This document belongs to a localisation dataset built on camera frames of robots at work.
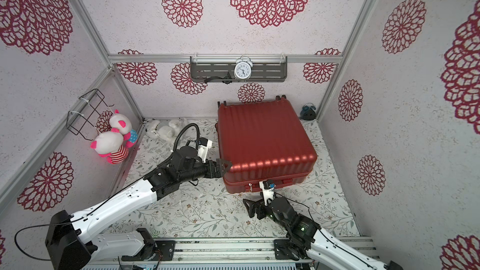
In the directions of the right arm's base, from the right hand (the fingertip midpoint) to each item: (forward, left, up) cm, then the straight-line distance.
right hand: (251, 197), depth 79 cm
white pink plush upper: (+31, +64, +12) cm, 72 cm away
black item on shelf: (+50, +13, +24) cm, 57 cm away
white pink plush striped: (+19, +65, +11) cm, 68 cm away
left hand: (+7, +11, +13) cm, 19 cm away
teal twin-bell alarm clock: (+58, -36, -5) cm, 69 cm away
